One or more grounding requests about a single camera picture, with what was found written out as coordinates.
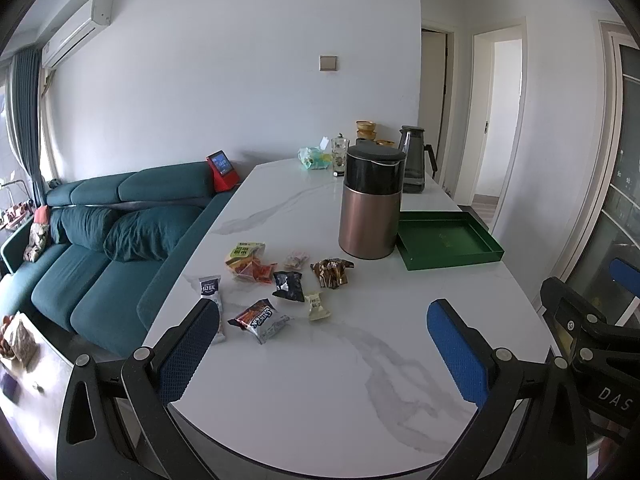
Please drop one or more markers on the teal cushion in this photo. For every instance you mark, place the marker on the teal cushion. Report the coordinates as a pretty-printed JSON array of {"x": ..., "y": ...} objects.
[{"x": 149, "y": 234}]

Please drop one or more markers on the clear pink candy packet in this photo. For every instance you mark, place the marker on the clear pink candy packet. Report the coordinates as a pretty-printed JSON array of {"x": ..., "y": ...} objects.
[{"x": 295, "y": 261}]

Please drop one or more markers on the red smart display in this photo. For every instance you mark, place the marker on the red smart display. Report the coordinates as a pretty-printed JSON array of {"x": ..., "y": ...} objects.
[{"x": 225, "y": 176}]

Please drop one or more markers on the blue curtain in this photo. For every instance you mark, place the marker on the blue curtain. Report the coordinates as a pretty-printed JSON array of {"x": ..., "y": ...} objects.
[{"x": 25, "y": 101}]

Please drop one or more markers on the teal sofa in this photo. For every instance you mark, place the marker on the teal sofa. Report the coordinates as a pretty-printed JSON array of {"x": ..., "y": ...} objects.
[{"x": 75, "y": 286}]

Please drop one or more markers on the wall switch panel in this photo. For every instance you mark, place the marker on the wall switch panel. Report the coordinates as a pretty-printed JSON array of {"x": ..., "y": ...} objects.
[{"x": 328, "y": 63}]

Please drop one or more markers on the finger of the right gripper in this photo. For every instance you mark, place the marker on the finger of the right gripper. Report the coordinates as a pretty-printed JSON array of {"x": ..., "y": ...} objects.
[{"x": 625, "y": 274}]

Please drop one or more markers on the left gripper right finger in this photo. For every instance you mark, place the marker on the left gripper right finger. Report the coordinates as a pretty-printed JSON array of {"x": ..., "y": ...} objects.
[{"x": 463, "y": 350}]

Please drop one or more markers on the red small snack bar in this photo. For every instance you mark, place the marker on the red small snack bar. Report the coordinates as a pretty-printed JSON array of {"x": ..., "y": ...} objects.
[{"x": 263, "y": 273}]

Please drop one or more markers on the dried fruit vegetable bag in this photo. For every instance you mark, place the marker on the dried fruit vegetable bag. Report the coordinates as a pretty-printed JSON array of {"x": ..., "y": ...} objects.
[{"x": 245, "y": 260}]

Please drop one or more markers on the patterned pillow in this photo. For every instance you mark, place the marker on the patterned pillow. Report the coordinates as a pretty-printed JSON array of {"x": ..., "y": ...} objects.
[{"x": 38, "y": 234}]

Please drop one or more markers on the green tray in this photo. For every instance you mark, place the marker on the green tray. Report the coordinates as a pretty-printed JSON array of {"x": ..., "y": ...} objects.
[{"x": 428, "y": 240}]

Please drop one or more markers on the chocolate wafer packet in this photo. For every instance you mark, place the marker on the chocolate wafer packet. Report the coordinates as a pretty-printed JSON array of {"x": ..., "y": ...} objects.
[{"x": 261, "y": 319}]

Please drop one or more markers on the white blue snack packet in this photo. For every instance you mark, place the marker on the white blue snack packet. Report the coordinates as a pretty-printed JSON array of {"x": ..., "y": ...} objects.
[{"x": 210, "y": 289}]

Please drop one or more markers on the cream small snack packet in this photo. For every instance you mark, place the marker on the cream small snack packet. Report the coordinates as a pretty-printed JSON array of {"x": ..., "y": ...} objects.
[{"x": 317, "y": 311}]

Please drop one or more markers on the glass jar with lid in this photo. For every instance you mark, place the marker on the glass jar with lid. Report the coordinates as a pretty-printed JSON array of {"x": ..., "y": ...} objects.
[{"x": 339, "y": 148}]

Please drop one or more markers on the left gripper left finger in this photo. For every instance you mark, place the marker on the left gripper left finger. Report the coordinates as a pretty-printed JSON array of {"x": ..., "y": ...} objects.
[{"x": 182, "y": 348}]

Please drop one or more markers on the smoky glass pitcher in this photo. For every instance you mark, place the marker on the smoky glass pitcher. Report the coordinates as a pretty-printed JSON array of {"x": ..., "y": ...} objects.
[{"x": 412, "y": 143}]

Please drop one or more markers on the copper thermos jug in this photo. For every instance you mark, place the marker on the copper thermos jug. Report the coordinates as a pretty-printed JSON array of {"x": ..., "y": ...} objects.
[{"x": 372, "y": 189}]

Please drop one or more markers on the white air conditioner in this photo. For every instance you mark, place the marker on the white air conditioner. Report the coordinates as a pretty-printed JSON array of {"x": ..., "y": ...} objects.
[{"x": 90, "y": 19}]

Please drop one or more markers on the stacked gold bowls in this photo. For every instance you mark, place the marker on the stacked gold bowls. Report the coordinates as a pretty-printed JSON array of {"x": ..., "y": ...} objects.
[{"x": 366, "y": 130}]

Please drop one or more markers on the black snack packet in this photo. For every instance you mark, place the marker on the black snack packet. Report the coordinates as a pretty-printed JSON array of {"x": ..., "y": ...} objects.
[{"x": 289, "y": 285}]

